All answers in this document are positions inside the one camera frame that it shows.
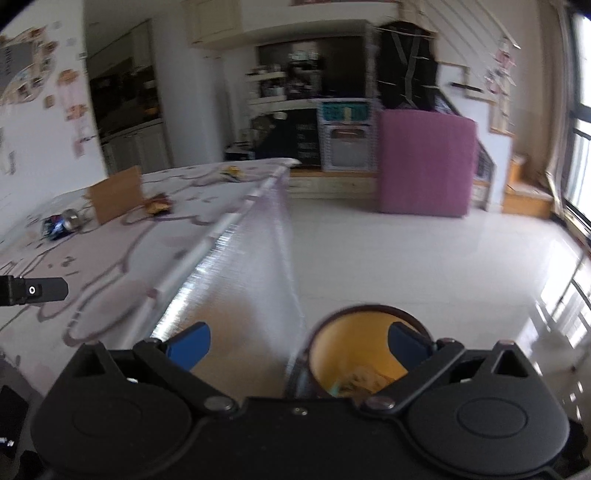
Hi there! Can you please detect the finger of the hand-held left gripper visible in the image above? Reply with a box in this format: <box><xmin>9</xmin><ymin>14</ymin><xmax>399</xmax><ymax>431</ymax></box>
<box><xmin>0</xmin><ymin>275</ymin><xmax>69</xmax><ymax>306</ymax></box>

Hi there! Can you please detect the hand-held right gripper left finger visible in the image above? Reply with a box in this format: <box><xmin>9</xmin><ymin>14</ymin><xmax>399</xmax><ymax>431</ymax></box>
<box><xmin>65</xmin><ymin>322</ymin><xmax>239</xmax><ymax>415</ymax></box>

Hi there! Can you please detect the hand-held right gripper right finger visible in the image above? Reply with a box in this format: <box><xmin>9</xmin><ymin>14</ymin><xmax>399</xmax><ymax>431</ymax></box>
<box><xmin>359</xmin><ymin>322</ymin><xmax>543</xmax><ymax>415</ymax></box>

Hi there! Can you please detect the yellow waste bin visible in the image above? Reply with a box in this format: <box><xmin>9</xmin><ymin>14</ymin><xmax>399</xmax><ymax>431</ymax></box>
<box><xmin>290</xmin><ymin>303</ymin><xmax>437</xmax><ymax>400</ymax></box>

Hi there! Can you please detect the crushed blue soda can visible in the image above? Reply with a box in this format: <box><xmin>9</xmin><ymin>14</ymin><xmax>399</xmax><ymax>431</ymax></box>
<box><xmin>42</xmin><ymin>208</ymin><xmax>89</xmax><ymax>242</ymax></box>

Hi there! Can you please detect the printed cartoon tablecloth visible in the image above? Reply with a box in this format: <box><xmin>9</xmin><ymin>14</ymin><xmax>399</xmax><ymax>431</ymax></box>
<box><xmin>0</xmin><ymin>158</ymin><xmax>306</xmax><ymax>398</ymax></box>

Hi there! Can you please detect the brown cardboard piece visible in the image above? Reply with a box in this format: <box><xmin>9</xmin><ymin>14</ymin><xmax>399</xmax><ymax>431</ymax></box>
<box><xmin>86</xmin><ymin>165</ymin><xmax>145</xmax><ymax>226</ymax></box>

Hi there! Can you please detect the wooden floor platform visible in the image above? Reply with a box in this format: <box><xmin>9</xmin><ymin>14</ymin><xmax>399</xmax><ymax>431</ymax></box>
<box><xmin>288</xmin><ymin>168</ymin><xmax>382</xmax><ymax>200</ymax></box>

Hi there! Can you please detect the pink folded mattress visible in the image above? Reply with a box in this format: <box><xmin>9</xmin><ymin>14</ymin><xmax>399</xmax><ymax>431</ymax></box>
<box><xmin>378</xmin><ymin>109</ymin><xmax>479</xmax><ymax>218</ymax></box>

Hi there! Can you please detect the cream kitchen cabinet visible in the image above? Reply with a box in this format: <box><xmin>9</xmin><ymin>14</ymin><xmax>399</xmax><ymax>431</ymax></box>
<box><xmin>85</xmin><ymin>18</ymin><xmax>174</xmax><ymax>176</ymax></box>

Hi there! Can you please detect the white storage cart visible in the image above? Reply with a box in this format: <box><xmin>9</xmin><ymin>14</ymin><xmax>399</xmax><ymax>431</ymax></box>
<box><xmin>317</xmin><ymin>99</ymin><xmax>382</xmax><ymax>173</ymax></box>

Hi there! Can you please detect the wooden staircase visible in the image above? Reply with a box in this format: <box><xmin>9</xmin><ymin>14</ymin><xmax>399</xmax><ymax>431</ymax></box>
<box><xmin>438</xmin><ymin>62</ymin><xmax>555</xmax><ymax>220</ymax></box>

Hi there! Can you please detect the black letter board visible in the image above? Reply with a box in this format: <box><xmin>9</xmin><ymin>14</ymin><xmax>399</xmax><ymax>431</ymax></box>
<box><xmin>251</xmin><ymin>111</ymin><xmax>321</xmax><ymax>167</ymax></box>

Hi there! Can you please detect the teal sign plate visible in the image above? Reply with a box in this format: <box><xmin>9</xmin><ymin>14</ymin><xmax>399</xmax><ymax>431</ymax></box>
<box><xmin>318</xmin><ymin>102</ymin><xmax>373</xmax><ymax>125</ymax></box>

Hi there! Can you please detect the black balcony railing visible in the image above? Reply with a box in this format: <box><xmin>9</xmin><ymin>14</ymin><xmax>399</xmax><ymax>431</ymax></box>
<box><xmin>560</xmin><ymin>9</ymin><xmax>591</xmax><ymax>241</ymax></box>

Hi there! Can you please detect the black vest white trim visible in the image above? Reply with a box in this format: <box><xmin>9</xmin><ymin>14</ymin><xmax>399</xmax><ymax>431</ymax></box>
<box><xmin>376</xmin><ymin>19</ymin><xmax>440</xmax><ymax>112</ymax></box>

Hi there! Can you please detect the shelf with bottles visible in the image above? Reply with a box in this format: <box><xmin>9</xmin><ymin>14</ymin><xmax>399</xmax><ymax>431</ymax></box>
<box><xmin>244</xmin><ymin>48</ymin><xmax>324</xmax><ymax>110</ymax></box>

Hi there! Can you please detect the wall photo collage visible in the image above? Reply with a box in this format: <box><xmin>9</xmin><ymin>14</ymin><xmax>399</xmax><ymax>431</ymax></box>
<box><xmin>0</xmin><ymin>25</ymin><xmax>61</xmax><ymax>107</ymax></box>

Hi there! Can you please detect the cream wall cabinet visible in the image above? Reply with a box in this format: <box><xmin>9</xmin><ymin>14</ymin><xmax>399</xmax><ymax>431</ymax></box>
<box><xmin>184</xmin><ymin>0</ymin><xmax>246</xmax><ymax>49</ymax></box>

